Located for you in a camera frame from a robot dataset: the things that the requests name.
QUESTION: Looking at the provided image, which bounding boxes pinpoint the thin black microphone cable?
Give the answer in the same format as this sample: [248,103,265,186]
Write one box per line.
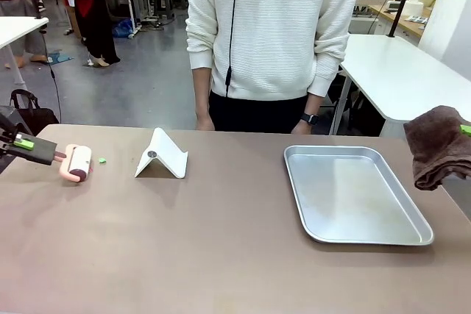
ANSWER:
[223,0,241,99]

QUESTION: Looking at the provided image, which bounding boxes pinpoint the person's right hand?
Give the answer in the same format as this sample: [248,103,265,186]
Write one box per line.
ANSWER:
[194,113,216,132]

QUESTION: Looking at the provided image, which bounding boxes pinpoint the white side table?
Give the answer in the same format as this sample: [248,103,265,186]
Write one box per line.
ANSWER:
[0,15,50,51]

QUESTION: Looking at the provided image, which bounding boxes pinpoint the wooden workbench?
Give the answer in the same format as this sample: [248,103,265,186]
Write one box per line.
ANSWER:
[367,4,432,43]

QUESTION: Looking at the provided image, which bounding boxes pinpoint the bystander in red white top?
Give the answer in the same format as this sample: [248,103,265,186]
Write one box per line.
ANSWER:
[52,0,121,68]

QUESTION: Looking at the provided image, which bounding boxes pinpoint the person's left forearm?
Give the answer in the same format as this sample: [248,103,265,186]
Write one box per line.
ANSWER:
[305,92,323,117]

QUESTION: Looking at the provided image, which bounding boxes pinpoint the blue plastic bag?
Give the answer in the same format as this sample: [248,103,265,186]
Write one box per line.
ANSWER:
[111,18,135,40]

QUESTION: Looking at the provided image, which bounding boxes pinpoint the person's right forearm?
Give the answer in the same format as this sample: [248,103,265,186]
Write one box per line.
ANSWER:
[191,65,214,119]

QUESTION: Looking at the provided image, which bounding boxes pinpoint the person's left hand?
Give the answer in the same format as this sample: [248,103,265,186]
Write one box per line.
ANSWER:
[290,121,314,135]

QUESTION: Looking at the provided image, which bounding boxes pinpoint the silver metal tray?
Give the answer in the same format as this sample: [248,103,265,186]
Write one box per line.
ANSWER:
[283,144,436,246]

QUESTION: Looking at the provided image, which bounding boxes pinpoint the black trousers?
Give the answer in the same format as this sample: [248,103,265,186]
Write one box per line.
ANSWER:
[208,90,311,134]

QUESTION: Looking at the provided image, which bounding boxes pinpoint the black shoulder bag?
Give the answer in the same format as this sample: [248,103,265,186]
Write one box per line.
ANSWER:
[10,88,60,136]

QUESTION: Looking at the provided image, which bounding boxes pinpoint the thin black floor cable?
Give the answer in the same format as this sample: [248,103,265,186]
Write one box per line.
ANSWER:
[39,29,63,124]

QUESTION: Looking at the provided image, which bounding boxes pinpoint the white folding stand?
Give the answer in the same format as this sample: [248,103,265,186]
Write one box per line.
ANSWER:
[133,126,189,179]

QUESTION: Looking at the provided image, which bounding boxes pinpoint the pink lint roller black handle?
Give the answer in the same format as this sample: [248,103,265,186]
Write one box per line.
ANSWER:
[7,135,94,185]

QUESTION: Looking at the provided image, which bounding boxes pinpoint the large white table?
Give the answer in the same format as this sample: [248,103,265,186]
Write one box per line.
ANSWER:
[337,33,471,124]

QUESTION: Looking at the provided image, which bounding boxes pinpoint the person in white sweater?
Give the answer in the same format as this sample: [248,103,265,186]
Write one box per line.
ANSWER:
[185,0,363,103]

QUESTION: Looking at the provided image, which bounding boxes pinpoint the brown towel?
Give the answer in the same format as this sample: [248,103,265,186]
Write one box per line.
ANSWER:
[403,104,471,193]

